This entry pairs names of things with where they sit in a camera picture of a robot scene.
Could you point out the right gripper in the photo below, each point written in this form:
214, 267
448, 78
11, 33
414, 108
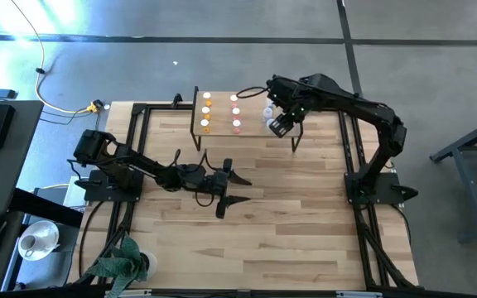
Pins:
293, 118

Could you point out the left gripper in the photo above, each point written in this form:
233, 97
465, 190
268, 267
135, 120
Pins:
213, 184

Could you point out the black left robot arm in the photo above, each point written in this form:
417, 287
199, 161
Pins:
139, 163

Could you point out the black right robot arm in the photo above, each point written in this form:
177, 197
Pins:
346, 103

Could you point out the small wooden shelf rack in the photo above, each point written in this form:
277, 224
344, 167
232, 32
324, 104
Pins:
242, 138

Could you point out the grey lower shelf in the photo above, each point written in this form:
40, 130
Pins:
56, 265

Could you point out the white plant pot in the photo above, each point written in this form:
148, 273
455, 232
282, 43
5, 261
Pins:
152, 265

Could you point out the green potted plant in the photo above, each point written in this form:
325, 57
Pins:
118, 265

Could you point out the yellow power plug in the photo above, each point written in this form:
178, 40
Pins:
94, 107

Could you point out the white cup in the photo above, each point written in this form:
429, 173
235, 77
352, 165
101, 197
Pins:
27, 243

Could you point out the black side desk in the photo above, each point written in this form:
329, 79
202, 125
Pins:
6, 174

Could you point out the silver frame bracket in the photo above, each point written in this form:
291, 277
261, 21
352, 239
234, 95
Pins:
358, 294
128, 293

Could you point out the dark metal cart frame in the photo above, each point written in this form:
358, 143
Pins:
466, 186

